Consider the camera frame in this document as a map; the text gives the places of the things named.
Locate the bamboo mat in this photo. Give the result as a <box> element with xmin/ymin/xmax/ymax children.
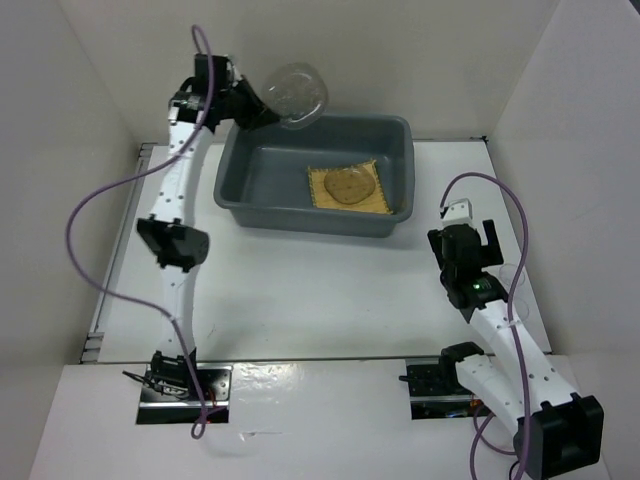
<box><xmin>307</xmin><ymin>158</ymin><xmax>392</xmax><ymax>215</ymax></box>

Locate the clear plate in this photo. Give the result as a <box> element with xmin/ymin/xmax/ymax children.
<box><xmin>323</xmin><ymin>166</ymin><xmax>376</xmax><ymax>205</ymax></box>
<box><xmin>261</xmin><ymin>62</ymin><xmax>329</xmax><ymax>130</ymax></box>

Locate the clear plastic cup near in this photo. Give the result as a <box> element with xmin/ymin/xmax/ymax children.
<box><xmin>513</xmin><ymin>297</ymin><xmax>530</xmax><ymax>322</ymax></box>

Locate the grey plastic bin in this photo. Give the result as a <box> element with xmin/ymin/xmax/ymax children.
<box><xmin>213</xmin><ymin>113</ymin><xmax>415</xmax><ymax>238</ymax></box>

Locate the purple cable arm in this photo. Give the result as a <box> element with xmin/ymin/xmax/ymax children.
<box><xmin>439</xmin><ymin>172</ymin><xmax>531</xmax><ymax>480</ymax></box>
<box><xmin>66</xmin><ymin>24</ymin><xmax>224</xmax><ymax>439</ymax></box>

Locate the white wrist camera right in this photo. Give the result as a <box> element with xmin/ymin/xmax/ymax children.
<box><xmin>440</xmin><ymin>198</ymin><xmax>473</xmax><ymax>228</ymax></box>

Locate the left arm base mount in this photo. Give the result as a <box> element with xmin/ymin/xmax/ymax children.
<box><xmin>122</xmin><ymin>363</ymin><xmax>233</xmax><ymax>425</ymax></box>

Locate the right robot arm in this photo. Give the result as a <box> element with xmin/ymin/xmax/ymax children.
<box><xmin>427</xmin><ymin>220</ymin><xmax>604</xmax><ymax>479</ymax></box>

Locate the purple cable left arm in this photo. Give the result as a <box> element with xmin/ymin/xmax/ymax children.
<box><xmin>66</xmin><ymin>24</ymin><xmax>224</xmax><ymax>439</ymax></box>

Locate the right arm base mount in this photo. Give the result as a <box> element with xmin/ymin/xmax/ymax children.
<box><xmin>398</xmin><ymin>357</ymin><xmax>478</xmax><ymax>420</ymax></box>

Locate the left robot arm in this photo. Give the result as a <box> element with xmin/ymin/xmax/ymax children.
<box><xmin>136</xmin><ymin>54</ymin><xmax>280</xmax><ymax>400</ymax></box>

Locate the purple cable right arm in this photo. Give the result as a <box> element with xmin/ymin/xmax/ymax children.
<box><xmin>439</xmin><ymin>172</ymin><xmax>531</xmax><ymax>480</ymax></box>

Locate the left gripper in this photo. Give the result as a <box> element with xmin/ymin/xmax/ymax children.
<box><xmin>216</xmin><ymin>74</ymin><xmax>279</xmax><ymax>132</ymax></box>

